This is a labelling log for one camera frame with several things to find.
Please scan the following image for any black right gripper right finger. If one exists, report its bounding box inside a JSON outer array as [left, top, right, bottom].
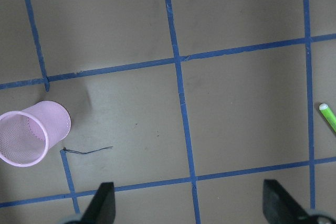
[[263, 179, 310, 224]]

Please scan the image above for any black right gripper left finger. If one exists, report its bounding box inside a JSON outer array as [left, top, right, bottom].
[[80, 182, 116, 224]]

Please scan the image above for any pink mesh cup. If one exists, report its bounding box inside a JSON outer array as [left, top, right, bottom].
[[1, 101, 71, 167]]

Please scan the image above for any loose dark thread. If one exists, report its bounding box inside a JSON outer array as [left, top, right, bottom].
[[62, 146, 113, 155]]

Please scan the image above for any green marker pen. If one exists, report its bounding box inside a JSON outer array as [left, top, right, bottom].
[[319, 103, 336, 132]]

